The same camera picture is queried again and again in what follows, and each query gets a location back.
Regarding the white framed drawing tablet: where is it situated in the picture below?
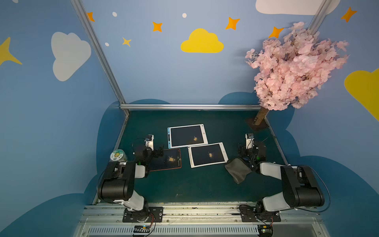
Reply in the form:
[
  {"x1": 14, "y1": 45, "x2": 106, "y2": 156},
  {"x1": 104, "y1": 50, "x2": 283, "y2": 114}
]
[{"x1": 188, "y1": 142, "x2": 229, "y2": 168}]

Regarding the controller board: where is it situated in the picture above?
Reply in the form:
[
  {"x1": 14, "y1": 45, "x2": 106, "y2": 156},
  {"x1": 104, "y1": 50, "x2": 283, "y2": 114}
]
[
  {"x1": 258, "y1": 225, "x2": 273, "y2": 237},
  {"x1": 133, "y1": 225, "x2": 153, "y2": 236}
]

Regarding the pink cherry blossom tree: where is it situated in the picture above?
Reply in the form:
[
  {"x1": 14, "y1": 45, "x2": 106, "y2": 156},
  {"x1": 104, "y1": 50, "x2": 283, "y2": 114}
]
[{"x1": 245, "y1": 22, "x2": 349, "y2": 131}]

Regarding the aluminium mounting rail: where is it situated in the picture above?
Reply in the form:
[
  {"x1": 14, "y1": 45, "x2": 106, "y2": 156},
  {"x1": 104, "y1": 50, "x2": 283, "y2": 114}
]
[{"x1": 74, "y1": 202, "x2": 329, "y2": 237}]

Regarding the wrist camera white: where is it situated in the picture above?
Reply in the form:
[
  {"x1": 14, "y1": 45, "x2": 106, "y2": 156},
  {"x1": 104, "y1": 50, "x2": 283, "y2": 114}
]
[
  {"x1": 145, "y1": 134, "x2": 154, "y2": 150},
  {"x1": 245, "y1": 133, "x2": 254, "y2": 150}
]

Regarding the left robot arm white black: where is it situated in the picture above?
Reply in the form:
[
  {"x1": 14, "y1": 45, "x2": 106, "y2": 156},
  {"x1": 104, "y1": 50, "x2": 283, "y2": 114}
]
[{"x1": 97, "y1": 146, "x2": 164, "y2": 212}]

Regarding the left controller board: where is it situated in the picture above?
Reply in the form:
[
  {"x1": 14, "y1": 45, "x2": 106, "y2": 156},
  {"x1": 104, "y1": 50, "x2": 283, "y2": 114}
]
[{"x1": 133, "y1": 225, "x2": 153, "y2": 236}]

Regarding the grey blue wiping cloth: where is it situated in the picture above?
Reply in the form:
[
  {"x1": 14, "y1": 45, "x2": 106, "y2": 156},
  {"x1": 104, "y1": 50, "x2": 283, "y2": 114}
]
[{"x1": 225, "y1": 158, "x2": 252, "y2": 184}]

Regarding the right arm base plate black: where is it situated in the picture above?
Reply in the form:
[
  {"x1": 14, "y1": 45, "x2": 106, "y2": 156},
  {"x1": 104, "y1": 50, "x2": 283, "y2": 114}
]
[{"x1": 238, "y1": 204, "x2": 281, "y2": 224}]

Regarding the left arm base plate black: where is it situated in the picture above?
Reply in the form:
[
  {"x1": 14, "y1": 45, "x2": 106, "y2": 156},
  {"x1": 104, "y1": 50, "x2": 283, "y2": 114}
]
[{"x1": 122, "y1": 207, "x2": 164, "y2": 223}]

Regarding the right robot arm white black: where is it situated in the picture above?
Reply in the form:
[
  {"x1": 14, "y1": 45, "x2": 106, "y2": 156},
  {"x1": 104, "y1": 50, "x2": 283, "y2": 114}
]
[{"x1": 238, "y1": 139, "x2": 325, "y2": 213}]

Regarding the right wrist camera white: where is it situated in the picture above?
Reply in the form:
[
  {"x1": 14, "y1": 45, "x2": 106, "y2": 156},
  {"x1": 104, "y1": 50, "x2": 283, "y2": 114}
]
[{"x1": 245, "y1": 133, "x2": 254, "y2": 150}]

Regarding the right controller board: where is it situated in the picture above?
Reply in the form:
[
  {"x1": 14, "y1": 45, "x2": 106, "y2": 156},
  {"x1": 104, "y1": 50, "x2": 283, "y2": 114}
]
[{"x1": 258, "y1": 225, "x2": 273, "y2": 237}]

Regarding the red framed drawing tablet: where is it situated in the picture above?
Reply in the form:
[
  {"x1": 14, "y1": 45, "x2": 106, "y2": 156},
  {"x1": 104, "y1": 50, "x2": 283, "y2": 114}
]
[{"x1": 149, "y1": 148, "x2": 182, "y2": 171}]

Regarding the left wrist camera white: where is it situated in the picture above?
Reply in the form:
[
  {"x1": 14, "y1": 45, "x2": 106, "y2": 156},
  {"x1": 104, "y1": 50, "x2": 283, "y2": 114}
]
[{"x1": 145, "y1": 134, "x2": 154, "y2": 150}]

